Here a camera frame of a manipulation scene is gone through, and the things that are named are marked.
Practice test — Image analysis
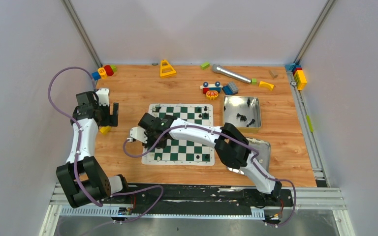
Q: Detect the green white chess mat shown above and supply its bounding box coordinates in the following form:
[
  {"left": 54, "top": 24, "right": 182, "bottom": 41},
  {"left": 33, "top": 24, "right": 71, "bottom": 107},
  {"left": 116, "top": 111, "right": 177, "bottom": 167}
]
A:
[{"left": 142, "top": 103, "right": 216, "bottom": 166}]

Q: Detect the metal tin with black pieces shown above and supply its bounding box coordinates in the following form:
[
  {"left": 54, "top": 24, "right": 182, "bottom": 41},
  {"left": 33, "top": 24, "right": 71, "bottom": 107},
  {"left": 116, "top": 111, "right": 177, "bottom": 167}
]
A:
[{"left": 222, "top": 95, "right": 262, "bottom": 133}]

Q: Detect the tan wooden block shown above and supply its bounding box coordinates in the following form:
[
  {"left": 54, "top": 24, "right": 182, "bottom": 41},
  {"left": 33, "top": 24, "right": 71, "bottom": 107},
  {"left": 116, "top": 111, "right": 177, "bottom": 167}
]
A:
[{"left": 269, "top": 70, "right": 279, "bottom": 79}]

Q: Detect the grey blue brick stack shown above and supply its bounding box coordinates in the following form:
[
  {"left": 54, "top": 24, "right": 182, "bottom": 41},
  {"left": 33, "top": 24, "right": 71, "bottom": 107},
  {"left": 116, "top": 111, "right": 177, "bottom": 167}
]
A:
[{"left": 222, "top": 82, "right": 239, "bottom": 95}]

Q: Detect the metal tin lid tray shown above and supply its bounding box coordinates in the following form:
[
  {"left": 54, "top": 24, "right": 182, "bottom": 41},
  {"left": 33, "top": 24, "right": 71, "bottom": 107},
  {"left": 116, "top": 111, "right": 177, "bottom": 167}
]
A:
[{"left": 227, "top": 137, "right": 272, "bottom": 175}]

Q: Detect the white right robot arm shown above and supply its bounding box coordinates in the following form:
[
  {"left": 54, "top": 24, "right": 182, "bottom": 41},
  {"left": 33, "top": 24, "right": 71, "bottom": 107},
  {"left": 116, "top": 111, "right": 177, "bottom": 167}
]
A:
[{"left": 129, "top": 113, "right": 282, "bottom": 205}]

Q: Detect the green block near wall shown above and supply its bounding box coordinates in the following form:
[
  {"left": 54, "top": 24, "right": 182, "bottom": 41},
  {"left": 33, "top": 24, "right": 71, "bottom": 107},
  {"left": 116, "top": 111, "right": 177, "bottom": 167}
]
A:
[{"left": 200, "top": 61, "right": 210, "bottom": 70}]

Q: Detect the silver microphone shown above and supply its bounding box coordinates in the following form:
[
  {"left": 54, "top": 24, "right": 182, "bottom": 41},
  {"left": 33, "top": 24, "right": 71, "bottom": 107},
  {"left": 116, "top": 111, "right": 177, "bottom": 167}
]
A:
[{"left": 212, "top": 64, "right": 252, "bottom": 84}]

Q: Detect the yellow arch block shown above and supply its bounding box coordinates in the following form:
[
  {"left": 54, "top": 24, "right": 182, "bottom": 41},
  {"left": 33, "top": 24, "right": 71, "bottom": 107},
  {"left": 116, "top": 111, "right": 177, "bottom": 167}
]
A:
[{"left": 258, "top": 81, "right": 274, "bottom": 91}]

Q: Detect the yellow red blue brick tower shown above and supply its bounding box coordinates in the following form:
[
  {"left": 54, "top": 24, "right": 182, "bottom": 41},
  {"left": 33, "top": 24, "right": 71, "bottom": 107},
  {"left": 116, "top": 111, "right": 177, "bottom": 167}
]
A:
[{"left": 292, "top": 65, "right": 307, "bottom": 90}]

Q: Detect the toy block car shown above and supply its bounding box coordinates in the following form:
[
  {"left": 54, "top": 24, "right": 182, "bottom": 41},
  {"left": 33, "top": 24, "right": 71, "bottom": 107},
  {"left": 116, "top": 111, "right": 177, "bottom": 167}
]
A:
[{"left": 200, "top": 81, "right": 223, "bottom": 100}]

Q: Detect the colourful cylinder block row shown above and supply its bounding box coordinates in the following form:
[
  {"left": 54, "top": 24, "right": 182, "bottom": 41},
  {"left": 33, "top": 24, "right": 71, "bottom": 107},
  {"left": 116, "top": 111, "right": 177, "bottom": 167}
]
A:
[{"left": 91, "top": 64, "right": 118, "bottom": 81}]

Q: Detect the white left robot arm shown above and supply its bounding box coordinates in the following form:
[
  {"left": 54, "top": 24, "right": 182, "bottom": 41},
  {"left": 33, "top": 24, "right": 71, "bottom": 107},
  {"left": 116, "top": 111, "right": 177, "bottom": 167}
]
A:
[{"left": 56, "top": 88, "right": 131, "bottom": 208}]

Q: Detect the yellow triangular frame block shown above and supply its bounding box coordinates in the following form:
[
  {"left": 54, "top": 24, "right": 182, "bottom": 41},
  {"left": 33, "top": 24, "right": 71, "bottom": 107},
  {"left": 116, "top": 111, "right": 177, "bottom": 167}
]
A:
[{"left": 159, "top": 59, "right": 177, "bottom": 78}]

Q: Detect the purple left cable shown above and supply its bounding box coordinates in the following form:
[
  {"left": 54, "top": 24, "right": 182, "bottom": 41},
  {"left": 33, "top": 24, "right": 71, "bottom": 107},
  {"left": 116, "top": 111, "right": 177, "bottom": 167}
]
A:
[{"left": 48, "top": 66, "right": 164, "bottom": 234}]

